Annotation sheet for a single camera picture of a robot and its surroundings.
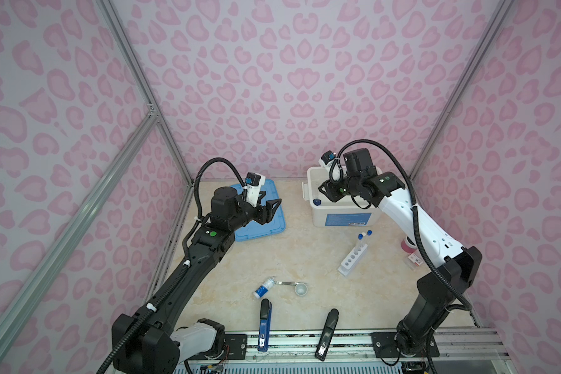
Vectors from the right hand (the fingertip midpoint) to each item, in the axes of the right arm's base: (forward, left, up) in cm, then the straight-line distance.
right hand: (326, 182), depth 78 cm
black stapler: (-39, -1, -25) cm, 46 cm away
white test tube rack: (-16, -11, -26) cm, 33 cm away
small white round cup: (-26, +8, -28) cm, 39 cm away
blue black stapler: (-36, +19, -25) cm, 47 cm away
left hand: (-7, +17, +2) cm, 18 cm away
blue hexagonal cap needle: (+14, 0, -28) cm, 32 cm away
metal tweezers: (-24, +13, -29) cm, 40 cm away
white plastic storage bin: (+2, -9, -20) cm, 22 cm away
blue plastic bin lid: (+4, +19, -29) cm, 34 cm away
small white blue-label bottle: (-27, +21, -26) cm, 44 cm away
